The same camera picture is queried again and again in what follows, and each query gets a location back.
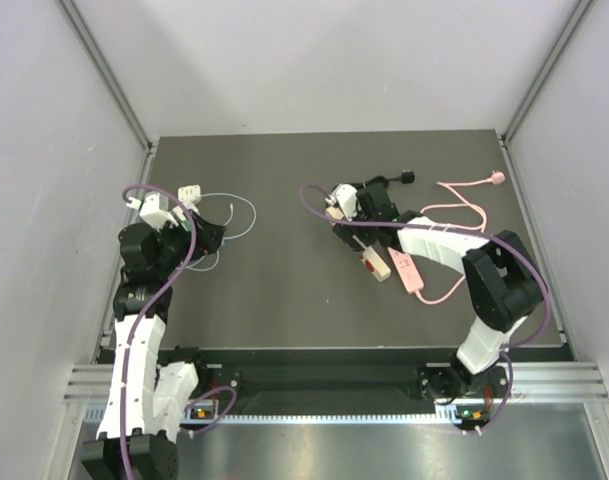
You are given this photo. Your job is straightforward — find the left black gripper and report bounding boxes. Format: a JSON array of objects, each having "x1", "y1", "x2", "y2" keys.
[{"x1": 151, "y1": 209, "x2": 226, "y2": 276}]

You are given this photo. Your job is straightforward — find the beige red power strip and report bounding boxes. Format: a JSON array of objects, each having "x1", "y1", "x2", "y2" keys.
[{"x1": 325, "y1": 205, "x2": 391, "y2": 286}]

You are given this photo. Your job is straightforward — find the pink power strip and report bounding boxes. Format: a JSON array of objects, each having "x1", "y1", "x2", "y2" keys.
[{"x1": 388, "y1": 248, "x2": 424, "y2": 294}]

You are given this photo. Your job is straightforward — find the white square adapter plug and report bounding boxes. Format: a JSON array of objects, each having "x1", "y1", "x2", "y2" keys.
[{"x1": 177, "y1": 184, "x2": 202, "y2": 207}]

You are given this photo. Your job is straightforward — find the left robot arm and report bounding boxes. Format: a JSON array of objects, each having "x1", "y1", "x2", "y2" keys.
[{"x1": 81, "y1": 215, "x2": 226, "y2": 479}]

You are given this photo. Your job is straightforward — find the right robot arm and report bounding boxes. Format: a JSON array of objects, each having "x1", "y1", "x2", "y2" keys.
[{"x1": 325, "y1": 183, "x2": 549, "y2": 396}]

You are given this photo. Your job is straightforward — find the light blue usb cable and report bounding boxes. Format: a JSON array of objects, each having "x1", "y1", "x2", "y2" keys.
[{"x1": 188, "y1": 192, "x2": 258, "y2": 273}]

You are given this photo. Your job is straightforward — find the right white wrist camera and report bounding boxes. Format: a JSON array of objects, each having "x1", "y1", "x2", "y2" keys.
[{"x1": 325, "y1": 183, "x2": 359, "y2": 220}]

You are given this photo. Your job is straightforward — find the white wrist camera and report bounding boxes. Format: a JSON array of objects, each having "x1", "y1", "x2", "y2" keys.
[
  {"x1": 126, "y1": 192, "x2": 180, "y2": 231},
  {"x1": 325, "y1": 183, "x2": 359, "y2": 220}
]

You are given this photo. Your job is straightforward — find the black power cord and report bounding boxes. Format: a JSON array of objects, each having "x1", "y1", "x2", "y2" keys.
[{"x1": 353, "y1": 170, "x2": 417, "y2": 191}]

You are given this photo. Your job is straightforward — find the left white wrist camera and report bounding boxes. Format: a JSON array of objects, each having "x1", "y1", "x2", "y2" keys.
[{"x1": 126, "y1": 192, "x2": 180, "y2": 231}]

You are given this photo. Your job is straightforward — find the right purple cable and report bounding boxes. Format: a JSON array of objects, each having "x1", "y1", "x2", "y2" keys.
[{"x1": 299, "y1": 183, "x2": 553, "y2": 434}]

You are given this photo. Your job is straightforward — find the pink power cord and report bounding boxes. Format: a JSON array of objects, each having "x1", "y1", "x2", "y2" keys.
[{"x1": 414, "y1": 169, "x2": 506, "y2": 305}]

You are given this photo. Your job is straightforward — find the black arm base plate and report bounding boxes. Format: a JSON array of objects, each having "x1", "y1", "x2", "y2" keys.
[{"x1": 190, "y1": 364, "x2": 508, "y2": 415}]

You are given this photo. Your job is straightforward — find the grey slotted cable duct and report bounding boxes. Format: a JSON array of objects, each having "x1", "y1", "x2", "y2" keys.
[{"x1": 83, "y1": 398, "x2": 500, "y2": 426}]

